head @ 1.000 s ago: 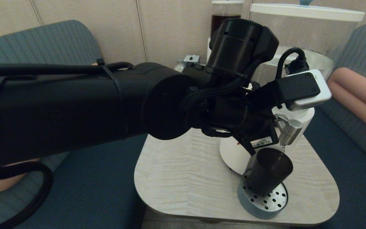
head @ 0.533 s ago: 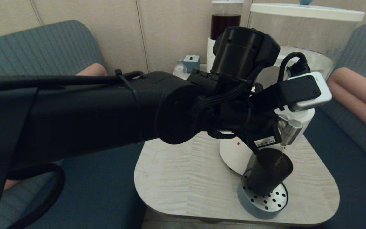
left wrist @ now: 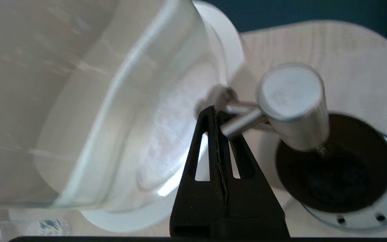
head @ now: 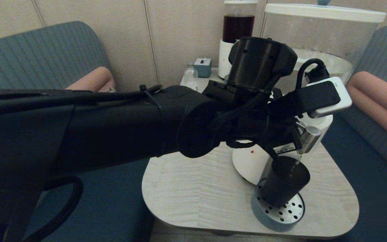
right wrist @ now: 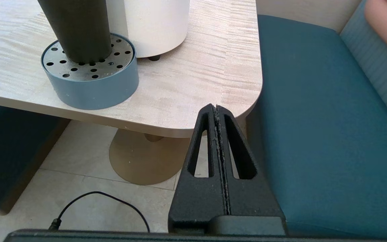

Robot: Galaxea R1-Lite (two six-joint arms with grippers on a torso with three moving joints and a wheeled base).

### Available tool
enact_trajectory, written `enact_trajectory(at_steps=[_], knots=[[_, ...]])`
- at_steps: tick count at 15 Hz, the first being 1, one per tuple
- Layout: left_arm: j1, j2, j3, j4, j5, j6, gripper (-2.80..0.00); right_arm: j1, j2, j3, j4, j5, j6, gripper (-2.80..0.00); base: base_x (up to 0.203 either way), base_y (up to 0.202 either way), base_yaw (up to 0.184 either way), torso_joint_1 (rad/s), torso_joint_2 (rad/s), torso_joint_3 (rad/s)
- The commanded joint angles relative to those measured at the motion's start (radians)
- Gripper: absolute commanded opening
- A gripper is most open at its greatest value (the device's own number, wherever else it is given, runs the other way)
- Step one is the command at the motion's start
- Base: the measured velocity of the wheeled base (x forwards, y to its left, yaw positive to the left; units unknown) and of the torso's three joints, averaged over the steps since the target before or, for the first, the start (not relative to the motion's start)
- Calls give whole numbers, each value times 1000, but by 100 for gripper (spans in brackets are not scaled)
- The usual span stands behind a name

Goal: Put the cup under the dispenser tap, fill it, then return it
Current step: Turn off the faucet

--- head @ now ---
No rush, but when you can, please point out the teal ribbed sofa bench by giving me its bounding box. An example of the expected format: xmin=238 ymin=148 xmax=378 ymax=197
xmin=0 ymin=21 xmax=154 ymax=242
xmin=318 ymin=25 xmax=387 ymax=242

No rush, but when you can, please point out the pink bolster cushion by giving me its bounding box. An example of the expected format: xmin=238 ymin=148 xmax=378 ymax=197
xmin=345 ymin=71 xmax=387 ymax=149
xmin=65 ymin=66 xmax=115 ymax=93

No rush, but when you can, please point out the black plastic cup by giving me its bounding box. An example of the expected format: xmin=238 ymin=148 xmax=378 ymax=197
xmin=260 ymin=158 xmax=311 ymax=207

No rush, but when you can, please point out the large blue round drip tray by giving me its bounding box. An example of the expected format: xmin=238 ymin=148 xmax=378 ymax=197
xmin=251 ymin=180 xmax=305 ymax=232

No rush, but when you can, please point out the small blue tissue box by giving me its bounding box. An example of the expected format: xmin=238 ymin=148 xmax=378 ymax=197
xmin=194 ymin=57 xmax=212 ymax=78

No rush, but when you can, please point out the large metal dispenser tap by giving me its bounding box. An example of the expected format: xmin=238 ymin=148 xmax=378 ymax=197
xmin=296 ymin=123 xmax=321 ymax=155

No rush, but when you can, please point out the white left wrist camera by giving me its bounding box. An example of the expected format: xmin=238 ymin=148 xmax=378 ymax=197
xmin=298 ymin=77 xmax=352 ymax=119

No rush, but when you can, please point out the small clear glass bottle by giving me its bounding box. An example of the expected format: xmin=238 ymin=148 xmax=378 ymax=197
xmin=184 ymin=63 xmax=199 ymax=91

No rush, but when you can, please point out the small dark drink dispenser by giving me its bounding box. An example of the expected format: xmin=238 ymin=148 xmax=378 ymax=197
xmin=218 ymin=0 xmax=258 ymax=79

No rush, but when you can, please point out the large clear water dispenser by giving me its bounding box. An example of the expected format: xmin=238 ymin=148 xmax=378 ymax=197
xmin=232 ymin=3 xmax=387 ymax=185

